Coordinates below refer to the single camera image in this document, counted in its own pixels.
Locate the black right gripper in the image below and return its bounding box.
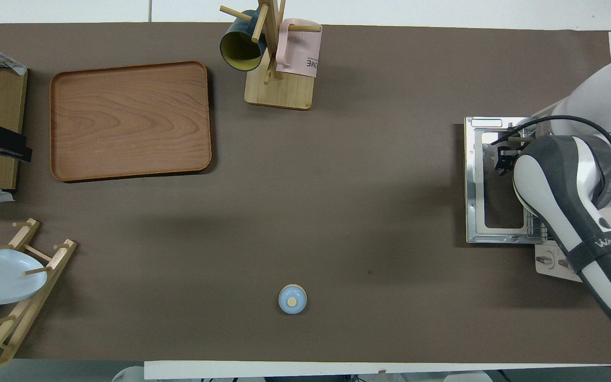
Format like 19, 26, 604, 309
494, 144, 523, 176

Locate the brown wooden tray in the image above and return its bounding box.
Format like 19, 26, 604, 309
50, 61, 212, 183

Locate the wooden plate rack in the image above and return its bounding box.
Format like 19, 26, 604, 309
0, 218, 78, 380

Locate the brown table mat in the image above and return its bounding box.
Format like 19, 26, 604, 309
0, 22, 611, 367

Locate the wooden mug tree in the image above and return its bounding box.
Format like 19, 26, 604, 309
220, 0, 323, 111

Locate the pink mug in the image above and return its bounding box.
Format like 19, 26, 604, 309
275, 19, 322, 79

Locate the dark teal mug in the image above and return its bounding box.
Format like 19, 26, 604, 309
220, 11, 268, 72

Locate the small blue lidded bowl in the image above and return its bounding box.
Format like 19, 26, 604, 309
278, 284, 308, 315

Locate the wire oven rack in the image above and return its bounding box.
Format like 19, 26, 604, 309
526, 210, 551, 240

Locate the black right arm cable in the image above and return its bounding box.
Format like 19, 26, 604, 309
491, 115, 611, 160

